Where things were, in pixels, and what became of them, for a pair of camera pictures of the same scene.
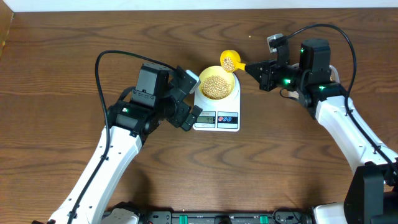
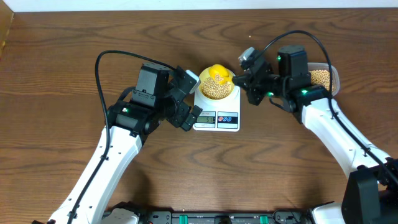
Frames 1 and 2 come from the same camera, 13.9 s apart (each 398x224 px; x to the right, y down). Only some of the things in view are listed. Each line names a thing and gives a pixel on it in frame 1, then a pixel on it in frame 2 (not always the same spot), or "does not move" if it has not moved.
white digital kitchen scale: [219, 116] does not move
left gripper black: [183, 109] does not move
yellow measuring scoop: [230, 61] to [221, 73]
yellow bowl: [216, 83] does not move
